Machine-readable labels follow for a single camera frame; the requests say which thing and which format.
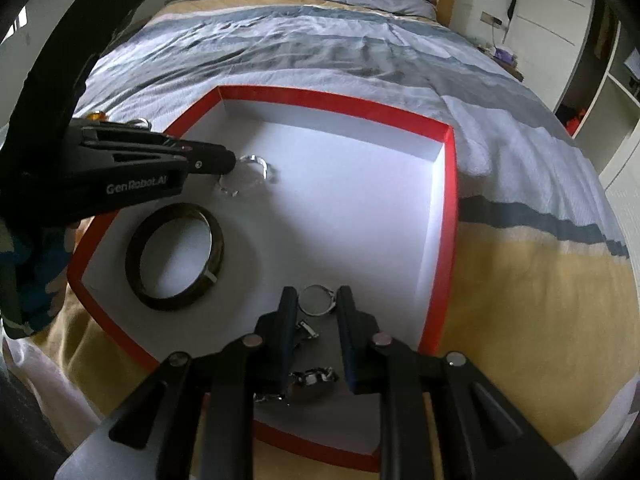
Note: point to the open white shelf unit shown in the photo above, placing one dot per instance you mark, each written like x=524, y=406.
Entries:
x=615, y=110

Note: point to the red jewelry box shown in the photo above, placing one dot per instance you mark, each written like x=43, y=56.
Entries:
x=325, y=200

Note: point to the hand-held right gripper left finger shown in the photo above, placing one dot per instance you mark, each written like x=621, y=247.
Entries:
x=287, y=332

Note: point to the silver bangle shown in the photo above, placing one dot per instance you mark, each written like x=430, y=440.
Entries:
x=136, y=121

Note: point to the purple item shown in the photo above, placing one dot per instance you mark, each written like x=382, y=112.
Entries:
x=504, y=55

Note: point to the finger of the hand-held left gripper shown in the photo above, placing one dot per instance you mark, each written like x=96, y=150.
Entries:
x=200, y=159

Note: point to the wooden nightstand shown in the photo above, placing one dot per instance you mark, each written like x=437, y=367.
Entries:
x=517, y=75

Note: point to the white wardrobe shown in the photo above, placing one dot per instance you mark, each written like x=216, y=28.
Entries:
x=545, y=10

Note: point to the red item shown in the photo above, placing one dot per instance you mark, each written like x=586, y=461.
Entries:
x=575, y=120

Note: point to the person's left hand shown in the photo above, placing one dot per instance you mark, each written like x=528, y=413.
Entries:
x=35, y=270

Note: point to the amber bangle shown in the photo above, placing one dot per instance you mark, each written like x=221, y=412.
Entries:
x=97, y=117

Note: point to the dark bangle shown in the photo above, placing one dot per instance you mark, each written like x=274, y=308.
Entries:
x=134, y=265

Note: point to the wall socket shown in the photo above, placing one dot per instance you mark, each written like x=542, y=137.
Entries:
x=492, y=19

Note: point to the striped duvet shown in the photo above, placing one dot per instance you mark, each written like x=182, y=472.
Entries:
x=350, y=60

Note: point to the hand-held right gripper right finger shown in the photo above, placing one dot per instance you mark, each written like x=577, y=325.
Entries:
x=350, y=345

